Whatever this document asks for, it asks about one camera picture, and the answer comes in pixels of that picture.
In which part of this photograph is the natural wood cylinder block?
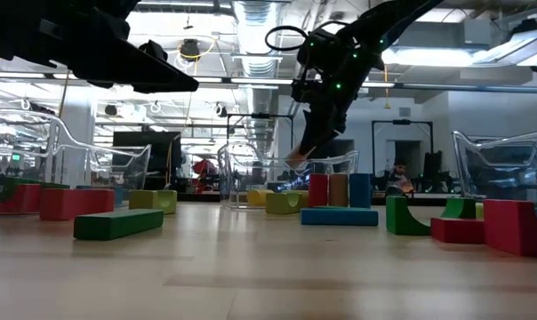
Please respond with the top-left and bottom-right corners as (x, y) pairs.
(328, 172), (350, 209)

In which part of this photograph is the large black screen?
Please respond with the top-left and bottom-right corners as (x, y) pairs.
(112, 131), (183, 192)

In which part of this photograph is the black ceiling cord reel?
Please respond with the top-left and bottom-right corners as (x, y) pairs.
(178, 38), (203, 61)

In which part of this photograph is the light green arch block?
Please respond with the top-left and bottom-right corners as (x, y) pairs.
(127, 189), (179, 216)
(264, 191), (304, 216)

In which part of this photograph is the blue long block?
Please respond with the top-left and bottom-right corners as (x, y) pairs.
(300, 207), (380, 228)

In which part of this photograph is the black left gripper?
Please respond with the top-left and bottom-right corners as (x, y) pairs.
(39, 7), (200, 94)

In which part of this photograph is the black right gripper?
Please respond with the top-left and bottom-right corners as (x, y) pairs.
(291, 70), (358, 156)

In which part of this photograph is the yellow cylinder block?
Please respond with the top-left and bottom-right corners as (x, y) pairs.
(245, 188), (274, 208)

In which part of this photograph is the green quarter arch block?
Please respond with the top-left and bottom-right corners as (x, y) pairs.
(385, 195), (431, 237)

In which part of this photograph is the green long flat block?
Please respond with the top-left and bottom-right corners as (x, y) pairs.
(73, 208), (165, 242)

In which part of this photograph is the red chair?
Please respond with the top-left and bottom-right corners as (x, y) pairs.
(192, 158), (219, 193)

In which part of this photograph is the person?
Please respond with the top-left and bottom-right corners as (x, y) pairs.
(386, 159), (414, 195)

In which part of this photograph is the clear plastic bin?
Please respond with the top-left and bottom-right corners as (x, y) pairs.
(217, 141), (361, 210)
(452, 128), (537, 205)
(0, 108), (153, 210)

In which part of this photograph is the silver round ceiling duct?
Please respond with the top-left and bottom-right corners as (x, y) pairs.
(231, 0), (282, 150)

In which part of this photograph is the red arch block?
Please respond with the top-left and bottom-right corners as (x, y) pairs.
(483, 199), (537, 259)

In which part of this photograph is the blue cylinder block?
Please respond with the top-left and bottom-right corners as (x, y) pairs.
(349, 172), (373, 210)

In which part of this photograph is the black metal station frame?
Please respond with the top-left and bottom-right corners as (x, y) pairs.
(371, 118), (434, 179)

